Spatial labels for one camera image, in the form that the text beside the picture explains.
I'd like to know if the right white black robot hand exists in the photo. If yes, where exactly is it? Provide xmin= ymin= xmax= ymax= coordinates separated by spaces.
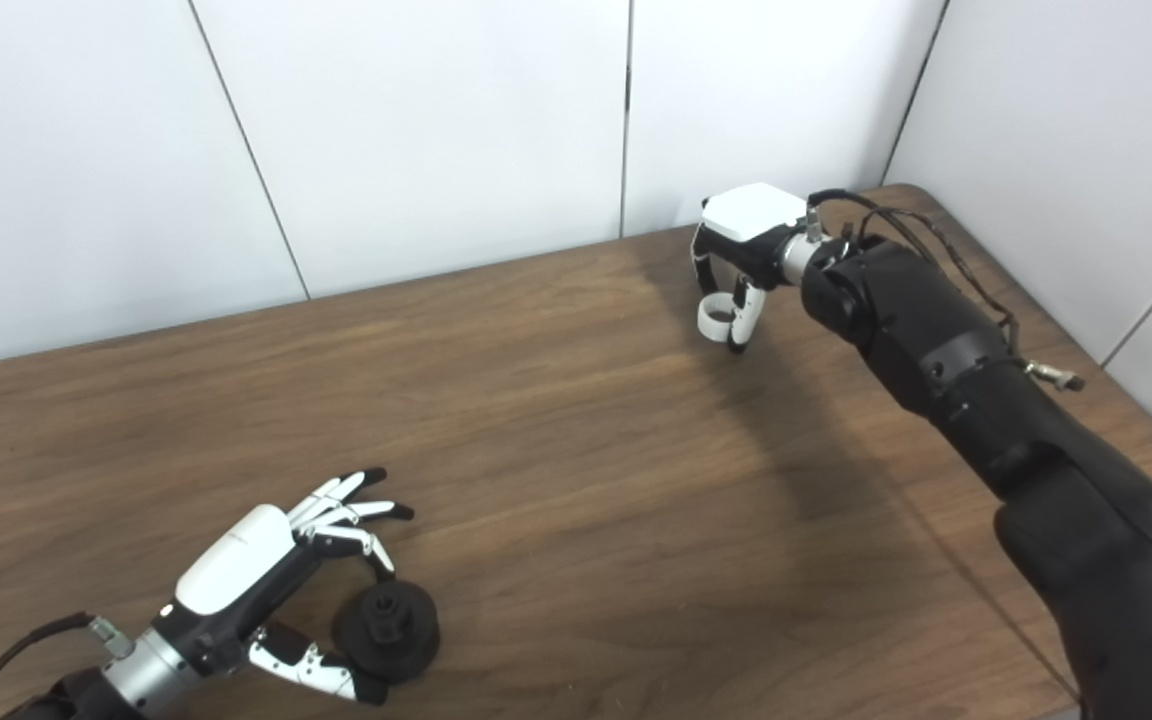
xmin=691 ymin=182 xmax=832 ymax=355

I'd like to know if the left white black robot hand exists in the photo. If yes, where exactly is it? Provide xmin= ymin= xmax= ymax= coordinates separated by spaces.
xmin=101 ymin=467 xmax=415 ymax=716

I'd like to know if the white ring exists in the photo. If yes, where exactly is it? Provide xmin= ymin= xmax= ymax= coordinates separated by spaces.
xmin=697 ymin=294 xmax=739 ymax=341

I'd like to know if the round black part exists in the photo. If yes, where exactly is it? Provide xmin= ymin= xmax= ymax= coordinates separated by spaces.
xmin=333 ymin=580 xmax=441 ymax=685

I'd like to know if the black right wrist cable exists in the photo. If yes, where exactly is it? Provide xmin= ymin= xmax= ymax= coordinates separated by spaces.
xmin=806 ymin=188 xmax=1022 ymax=356

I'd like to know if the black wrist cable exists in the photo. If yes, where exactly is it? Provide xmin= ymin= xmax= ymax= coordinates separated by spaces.
xmin=806 ymin=188 xmax=1022 ymax=356
xmin=0 ymin=612 xmax=132 ymax=720

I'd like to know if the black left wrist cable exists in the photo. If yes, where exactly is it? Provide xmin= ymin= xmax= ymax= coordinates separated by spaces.
xmin=0 ymin=612 xmax=132 ymax=720

